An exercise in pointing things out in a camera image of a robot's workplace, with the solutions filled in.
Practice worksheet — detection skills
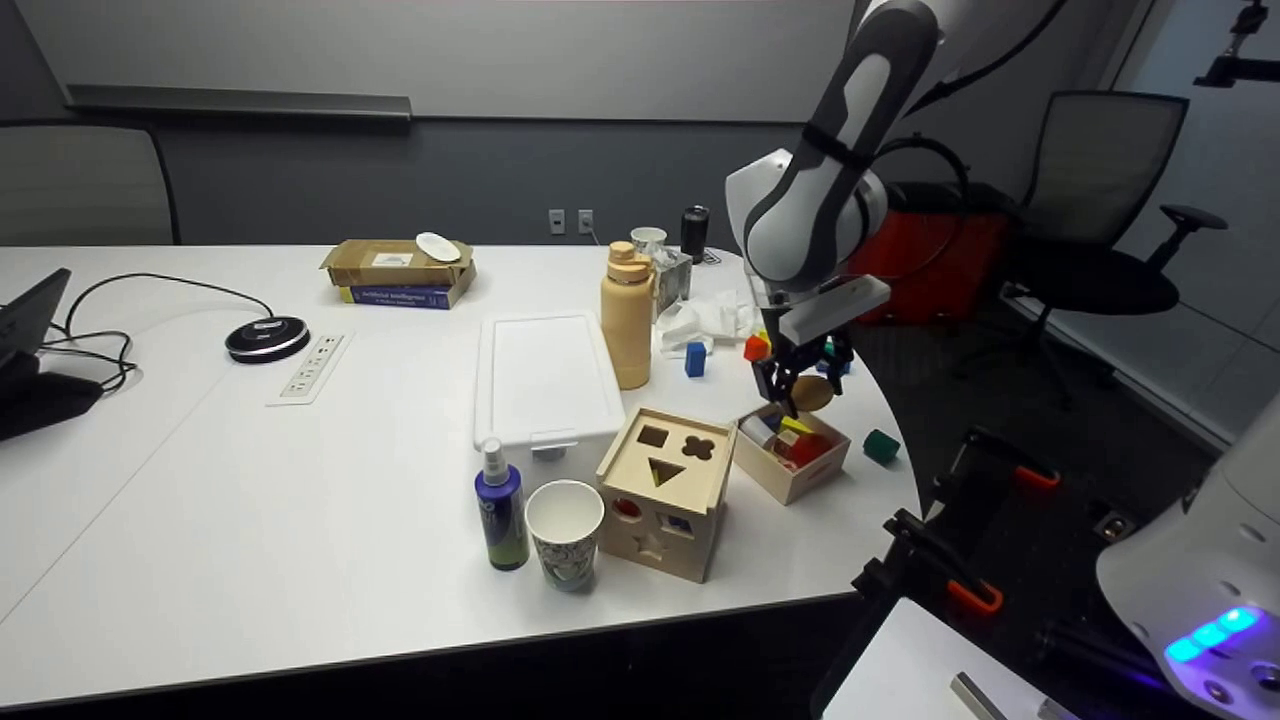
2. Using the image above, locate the white item on cardboard box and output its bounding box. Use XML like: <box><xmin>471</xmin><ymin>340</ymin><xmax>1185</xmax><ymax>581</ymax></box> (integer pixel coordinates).
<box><xmin>406</xmin><ymin>229</ymin><xmax>469</xmax><ymax>269</ymax></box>

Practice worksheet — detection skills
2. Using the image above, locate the open cardboard box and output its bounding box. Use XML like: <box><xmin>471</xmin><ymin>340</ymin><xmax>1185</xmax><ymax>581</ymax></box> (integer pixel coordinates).
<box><xmin>318</xmin><ymin>233</ymin><xmax>480</xmax><ymax>301</ymax></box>

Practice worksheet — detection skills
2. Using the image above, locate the wooden shape sorter cube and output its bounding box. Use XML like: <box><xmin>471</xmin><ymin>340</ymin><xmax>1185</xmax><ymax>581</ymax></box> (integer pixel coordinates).
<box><xmin>593</xmin><ymin>403</ymin><xmax>739</xmax><ymax>589</ymax></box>

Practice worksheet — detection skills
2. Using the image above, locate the small wooden box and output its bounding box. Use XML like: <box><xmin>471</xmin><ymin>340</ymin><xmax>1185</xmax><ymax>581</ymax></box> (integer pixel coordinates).
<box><xmin>728</xmin><ymin>401</ymin><xmax>854</xmax><ymax>510</ymax></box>

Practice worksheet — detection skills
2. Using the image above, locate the marbled tissue box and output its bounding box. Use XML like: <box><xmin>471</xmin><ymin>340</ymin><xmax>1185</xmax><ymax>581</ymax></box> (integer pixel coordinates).
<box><xmin>648</xmin><ymin>245</ymin><xmax>701</xmax><ymax>312</ymax></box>

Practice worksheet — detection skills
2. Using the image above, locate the blue book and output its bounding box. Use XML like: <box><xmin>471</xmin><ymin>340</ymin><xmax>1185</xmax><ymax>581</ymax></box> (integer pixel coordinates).
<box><xmin>342</xmin><ymin>284</ymin><xmax>458</xmax><ymax>318</ymax></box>

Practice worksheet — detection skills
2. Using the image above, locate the wall whiteboard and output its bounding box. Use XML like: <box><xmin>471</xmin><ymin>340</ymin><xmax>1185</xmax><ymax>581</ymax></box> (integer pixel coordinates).
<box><xmin>7</xmin><ymin>0</ymin><xmax>873</xmax><ymax>125</ymax></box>

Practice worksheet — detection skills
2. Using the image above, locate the black office chair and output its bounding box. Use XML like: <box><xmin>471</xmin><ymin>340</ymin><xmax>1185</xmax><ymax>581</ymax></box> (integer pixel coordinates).
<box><xmin>997</xmin><ymin>87</ymin><xmax>1231</xmax><ymax>408</ymax></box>

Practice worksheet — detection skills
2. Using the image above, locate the flat white box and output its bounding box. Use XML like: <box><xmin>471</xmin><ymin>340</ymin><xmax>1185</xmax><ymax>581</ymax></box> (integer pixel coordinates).
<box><xmin>469</xmin><ymin>310</ymin><xmax>629</xmax><ymax>463</ymax></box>

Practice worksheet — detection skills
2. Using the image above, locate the orange clamp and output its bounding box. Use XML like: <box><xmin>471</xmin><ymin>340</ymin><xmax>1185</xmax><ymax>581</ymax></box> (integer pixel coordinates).
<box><xmin>944</xmin><ymin>574</ymin><xmax>1007</xmax><ymax>620</ymax></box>

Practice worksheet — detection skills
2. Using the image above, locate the white power strip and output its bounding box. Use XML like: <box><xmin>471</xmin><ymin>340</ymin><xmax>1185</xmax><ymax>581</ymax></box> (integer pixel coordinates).
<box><xmin>262</xmin><ymin>328</ymin><xmax>351</xmax><ymax>411</ymax></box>

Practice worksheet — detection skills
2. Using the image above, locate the green wooden block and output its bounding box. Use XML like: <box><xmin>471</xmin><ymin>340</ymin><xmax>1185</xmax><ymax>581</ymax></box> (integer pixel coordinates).
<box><xmin>859</xmin><ymin>424</ymin><xmax>903</xmax><ymax>469</ymax></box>

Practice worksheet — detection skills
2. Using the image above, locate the black cable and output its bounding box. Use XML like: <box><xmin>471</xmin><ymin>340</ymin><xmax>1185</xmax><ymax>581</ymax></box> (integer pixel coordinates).
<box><xmin>37</xmin><ymin>269</ymin><xmax>284</xmax><ymax>391</ymax></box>

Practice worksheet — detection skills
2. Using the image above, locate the black camera on stand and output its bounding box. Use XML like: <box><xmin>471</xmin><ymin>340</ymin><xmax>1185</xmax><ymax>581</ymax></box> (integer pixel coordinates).
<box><xmin>1189</xmin><ymin>0</ymin><xmax>1280</xmax><ymax>91</ymax></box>

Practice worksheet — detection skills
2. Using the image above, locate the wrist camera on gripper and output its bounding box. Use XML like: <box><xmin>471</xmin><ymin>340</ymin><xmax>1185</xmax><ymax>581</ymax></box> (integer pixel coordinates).
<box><xmin>773</xmin><ymin>274</ymin><xmax>897</xmax><ymax>347</ymax></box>

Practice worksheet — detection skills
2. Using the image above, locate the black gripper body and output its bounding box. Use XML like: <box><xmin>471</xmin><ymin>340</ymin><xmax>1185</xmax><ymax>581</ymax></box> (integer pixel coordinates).
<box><xmin>757</xmin><ymin>310</ymin><xmax>859</xmax><ymax>389</ymax></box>

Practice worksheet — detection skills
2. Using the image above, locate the red bin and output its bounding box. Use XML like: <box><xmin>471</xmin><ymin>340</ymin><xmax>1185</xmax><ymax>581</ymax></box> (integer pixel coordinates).
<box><xmin>845</xmin><ymin>206</ymin><xmax>1020</xmax><ymax>331</ymax></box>

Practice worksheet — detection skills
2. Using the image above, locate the small grey item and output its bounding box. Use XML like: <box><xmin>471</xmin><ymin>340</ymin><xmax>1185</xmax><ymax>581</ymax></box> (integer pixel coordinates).
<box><xmin>944</xmin><ymin>668</ymin><xmax>1013</xmax><ymax>720</ymax></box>

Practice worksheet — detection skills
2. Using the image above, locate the blue spray bottle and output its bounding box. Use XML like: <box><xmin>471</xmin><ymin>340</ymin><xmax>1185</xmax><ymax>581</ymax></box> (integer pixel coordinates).
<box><xmin>471</xmin><ymin>437</ymin><xmax>532</xmax><ymax>578</ymax></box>

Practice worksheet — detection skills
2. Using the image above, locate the tan plastic bottle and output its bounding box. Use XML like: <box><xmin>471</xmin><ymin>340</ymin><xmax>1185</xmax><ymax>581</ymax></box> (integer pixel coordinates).
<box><xmin>596</xmin><ymin>236</ymin><xmax>659</xmax><ymax>395</ymax></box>

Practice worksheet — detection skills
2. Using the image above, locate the grey conference chair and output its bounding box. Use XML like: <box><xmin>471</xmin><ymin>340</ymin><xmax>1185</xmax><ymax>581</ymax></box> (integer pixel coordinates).
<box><xmin>0</xmin><ymin>119</ymin><xmax>181</xmax><ymax>250</ymax></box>

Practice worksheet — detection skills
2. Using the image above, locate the black round puck device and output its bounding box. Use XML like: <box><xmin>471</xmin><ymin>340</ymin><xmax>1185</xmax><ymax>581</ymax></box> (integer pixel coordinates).
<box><xmin>219</xmin><ymin>312</ymin><xmax>316</xmax><ymax>367</ymax></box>

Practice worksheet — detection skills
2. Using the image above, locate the white crumpled cloth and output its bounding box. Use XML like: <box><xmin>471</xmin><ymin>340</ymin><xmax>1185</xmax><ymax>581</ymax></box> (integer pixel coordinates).
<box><xmin>655</xmin><ymin>295</ymin><xmax>763</xmax><ymax>360</ymax></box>

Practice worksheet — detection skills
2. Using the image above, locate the red block in box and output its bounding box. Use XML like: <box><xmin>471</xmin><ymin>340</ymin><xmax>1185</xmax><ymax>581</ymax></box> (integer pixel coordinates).
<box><xmin>782</xmin><ymin>428</ymin><xmax>832</xmax><ymax>469</ymax></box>

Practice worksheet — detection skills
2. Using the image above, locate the orange wooden disc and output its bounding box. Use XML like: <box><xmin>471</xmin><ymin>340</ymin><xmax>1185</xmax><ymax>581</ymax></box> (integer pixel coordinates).
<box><xmin>787</xmin><ymin>371</ymin><xmax>838</xmax><ymax>415</ymax></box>

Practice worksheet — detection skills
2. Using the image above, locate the white paper sheet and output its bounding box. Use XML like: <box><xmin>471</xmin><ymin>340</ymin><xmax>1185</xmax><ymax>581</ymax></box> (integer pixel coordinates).
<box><xmin>817</xmin><ymin>591</ymin><xmax>1073</xmax><ymax>720</ymax></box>

